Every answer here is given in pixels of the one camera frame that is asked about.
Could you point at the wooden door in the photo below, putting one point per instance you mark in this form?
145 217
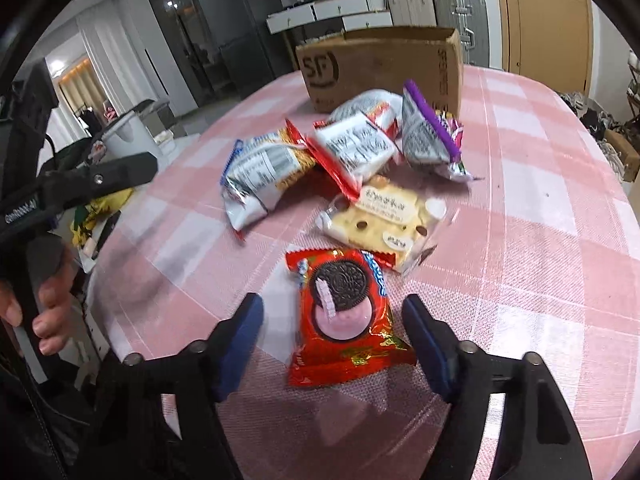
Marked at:
545 15

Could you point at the dark refrigerator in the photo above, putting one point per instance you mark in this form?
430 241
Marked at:
235 25

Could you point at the pink checked tablecloth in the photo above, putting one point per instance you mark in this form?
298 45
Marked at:
525 260

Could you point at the white trash can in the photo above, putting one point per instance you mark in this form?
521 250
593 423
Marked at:
132 132

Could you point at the white drawer cabinet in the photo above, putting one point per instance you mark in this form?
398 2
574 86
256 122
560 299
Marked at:
340 7

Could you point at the red cookie snack packet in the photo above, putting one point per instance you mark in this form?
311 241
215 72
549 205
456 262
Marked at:
350 355

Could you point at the white snack packet red edge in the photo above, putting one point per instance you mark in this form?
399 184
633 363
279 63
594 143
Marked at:
365 102
350 152

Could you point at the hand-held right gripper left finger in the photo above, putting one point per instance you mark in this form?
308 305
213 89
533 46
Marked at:
239 347

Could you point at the cream suitcase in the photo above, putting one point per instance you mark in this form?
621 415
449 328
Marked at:
410 7

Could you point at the clear cheese cracker packet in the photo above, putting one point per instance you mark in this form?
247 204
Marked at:
370 225

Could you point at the person's left hand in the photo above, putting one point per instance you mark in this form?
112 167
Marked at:
50 310

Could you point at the brown cardboard box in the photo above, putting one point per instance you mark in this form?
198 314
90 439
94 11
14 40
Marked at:
380 65

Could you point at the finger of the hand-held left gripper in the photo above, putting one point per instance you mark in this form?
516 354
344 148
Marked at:
120 172

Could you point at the white curtain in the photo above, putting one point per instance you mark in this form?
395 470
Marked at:
102 50

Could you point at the purple and silver snack packet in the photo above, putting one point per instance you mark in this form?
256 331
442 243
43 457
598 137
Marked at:
425 140

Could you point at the person's left forearm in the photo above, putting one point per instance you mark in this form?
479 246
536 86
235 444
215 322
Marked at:
35 420

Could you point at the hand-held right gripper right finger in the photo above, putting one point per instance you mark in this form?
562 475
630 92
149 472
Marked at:
430 347

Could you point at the small cardboard box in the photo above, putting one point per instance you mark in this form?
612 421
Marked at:
622 152

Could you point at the silver suitcase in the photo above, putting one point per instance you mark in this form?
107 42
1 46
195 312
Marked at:
462 15

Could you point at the blue and silver snack packet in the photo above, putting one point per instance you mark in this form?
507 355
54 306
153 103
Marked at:
255 175

